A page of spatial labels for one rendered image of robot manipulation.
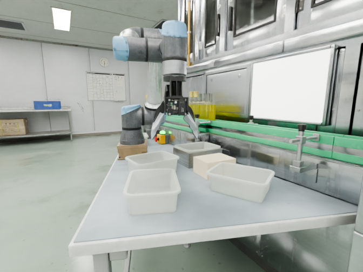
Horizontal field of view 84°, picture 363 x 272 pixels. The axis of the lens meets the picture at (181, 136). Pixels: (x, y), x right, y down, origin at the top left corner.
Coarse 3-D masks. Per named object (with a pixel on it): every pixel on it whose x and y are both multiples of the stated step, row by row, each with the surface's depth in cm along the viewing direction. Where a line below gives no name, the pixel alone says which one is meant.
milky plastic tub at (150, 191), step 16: (128, 176) 71; (144, 176) 79; (160, 176) 79; (176, 176) 71; (128, 192) 62; (144, 192) 75; (160, 192) 59; (176, 192) 59; (144, 208) 60; (160, 208) 61
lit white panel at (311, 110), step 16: (256, 64) 116; (272, 64) 107; (288, 64) 99; (304, 64) 93; (320, 64) 87; (256, 80) 117; (272, 80) 108; (288, 80) 100; (304, 80) 94; (320, 80) 88; (256, 96) 118; (272, 96) 109; (288, 96) 101; (304, 96) 94; (320, 96) 88; (256, 112) 119; (272, 112) 109; (288, 112) 101; (304, 112) 95; (320, 112) 89
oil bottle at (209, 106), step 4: (208, 100) 135; (208, 104) 134; (212, 104) 134; (208, 108) 134; (212, 108) 134; (208, 112) 134; (212, 112) 135; (208, 116) 135; (212, 116) 135; (212, 120) 136
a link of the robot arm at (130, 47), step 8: (128, 32) 85; (136, 32) 92; (120, 40) 63; (128, 40) 63; (136, 40) 64; (144, 40) 65; (120, 48) 63; (128, 48) 63; (136, 48) 64; (144, 48) 65; (120, 56) 64; (128, 56) 65; (136, 56) 65; (144, 56) 66
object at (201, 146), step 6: (180, 144) 117; (186, 144) 119; (192, 144) 121; (198, 144) 123; (204, 144) 124; (210, 144) 119; (186, 150) 103; (192, 150) 121; (198, 150) 103; (204, 150) 105
